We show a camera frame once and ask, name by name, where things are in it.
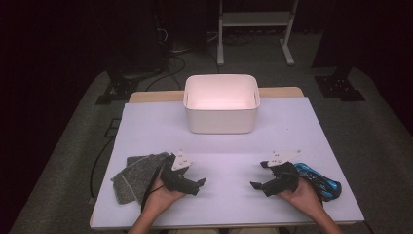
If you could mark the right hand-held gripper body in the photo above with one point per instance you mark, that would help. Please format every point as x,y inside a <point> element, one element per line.
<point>285,178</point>

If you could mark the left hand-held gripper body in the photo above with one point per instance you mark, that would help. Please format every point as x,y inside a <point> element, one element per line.
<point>175,182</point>

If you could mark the black stand with cross base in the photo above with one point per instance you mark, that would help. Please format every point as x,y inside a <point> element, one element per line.
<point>118,89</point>

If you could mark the person's left hand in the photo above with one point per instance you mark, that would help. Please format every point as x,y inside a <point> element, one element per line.
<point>159,198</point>

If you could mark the grey fluffy cloth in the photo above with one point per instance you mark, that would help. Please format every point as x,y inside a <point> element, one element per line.
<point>136,177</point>

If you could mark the white plastic bin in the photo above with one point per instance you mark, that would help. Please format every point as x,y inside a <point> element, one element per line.
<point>220,120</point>

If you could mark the black stand with plate base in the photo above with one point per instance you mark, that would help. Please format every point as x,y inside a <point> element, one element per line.
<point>339,87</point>

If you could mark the blue and black toy car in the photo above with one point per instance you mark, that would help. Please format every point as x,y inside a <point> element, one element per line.
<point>324,187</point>

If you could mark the person's right hand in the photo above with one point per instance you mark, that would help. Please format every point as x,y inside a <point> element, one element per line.
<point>302,198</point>

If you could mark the white metal stand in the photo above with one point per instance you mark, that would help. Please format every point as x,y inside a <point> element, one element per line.
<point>253,19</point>

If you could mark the wooden table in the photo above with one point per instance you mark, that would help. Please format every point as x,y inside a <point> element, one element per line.
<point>152,96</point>

